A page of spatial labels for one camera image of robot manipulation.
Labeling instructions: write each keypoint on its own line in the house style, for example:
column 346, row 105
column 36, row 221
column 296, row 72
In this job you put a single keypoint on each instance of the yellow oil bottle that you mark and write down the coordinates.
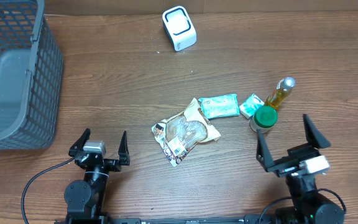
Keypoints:
column 283, row 90

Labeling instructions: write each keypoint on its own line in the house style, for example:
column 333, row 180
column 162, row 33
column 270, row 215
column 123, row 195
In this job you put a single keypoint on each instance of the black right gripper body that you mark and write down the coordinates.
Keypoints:
column 291, row 158

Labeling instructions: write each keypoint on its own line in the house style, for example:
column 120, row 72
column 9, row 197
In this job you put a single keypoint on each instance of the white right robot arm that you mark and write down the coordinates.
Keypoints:
column 310, row 204

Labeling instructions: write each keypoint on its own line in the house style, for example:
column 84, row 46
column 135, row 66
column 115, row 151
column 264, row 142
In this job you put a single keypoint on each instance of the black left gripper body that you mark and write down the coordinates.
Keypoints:
column 112, row 166

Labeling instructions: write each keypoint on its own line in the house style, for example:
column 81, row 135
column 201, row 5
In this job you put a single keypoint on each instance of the teal kleenex tissue pack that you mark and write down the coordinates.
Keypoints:
column 250, row 106

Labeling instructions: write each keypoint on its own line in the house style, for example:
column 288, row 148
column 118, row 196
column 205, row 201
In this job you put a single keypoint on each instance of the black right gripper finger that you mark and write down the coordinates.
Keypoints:
column 263, row 154
column 313, row 135

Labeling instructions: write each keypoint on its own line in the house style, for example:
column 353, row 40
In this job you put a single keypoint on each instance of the teal snack packet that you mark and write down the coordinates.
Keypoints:
column 220, row 106

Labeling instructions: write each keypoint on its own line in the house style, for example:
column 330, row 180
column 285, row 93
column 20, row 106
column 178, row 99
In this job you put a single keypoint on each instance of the green lid jar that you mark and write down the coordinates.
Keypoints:
column 264, row 119

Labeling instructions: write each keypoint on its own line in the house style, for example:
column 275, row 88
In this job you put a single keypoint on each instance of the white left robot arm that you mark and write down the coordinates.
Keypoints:
column 85, row 198

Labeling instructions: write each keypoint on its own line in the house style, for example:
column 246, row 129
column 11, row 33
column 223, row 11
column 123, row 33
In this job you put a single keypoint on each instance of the brown white snack bag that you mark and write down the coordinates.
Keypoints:
column 178, row 135

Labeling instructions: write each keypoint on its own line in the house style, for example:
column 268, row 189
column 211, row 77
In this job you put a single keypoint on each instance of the grey plastic basket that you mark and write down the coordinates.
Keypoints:
column 31, row 75

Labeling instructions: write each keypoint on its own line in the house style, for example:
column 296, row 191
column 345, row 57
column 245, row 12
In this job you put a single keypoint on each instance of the white barcode scanner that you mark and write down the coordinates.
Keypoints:
column 179, row 28

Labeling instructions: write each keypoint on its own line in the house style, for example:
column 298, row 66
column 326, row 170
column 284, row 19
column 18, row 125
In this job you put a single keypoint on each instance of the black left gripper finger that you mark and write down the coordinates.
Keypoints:
column 124, row 156
column 79, row 144

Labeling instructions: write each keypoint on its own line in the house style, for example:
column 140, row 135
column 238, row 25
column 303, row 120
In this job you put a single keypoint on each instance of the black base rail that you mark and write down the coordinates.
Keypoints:
column 247, row 219

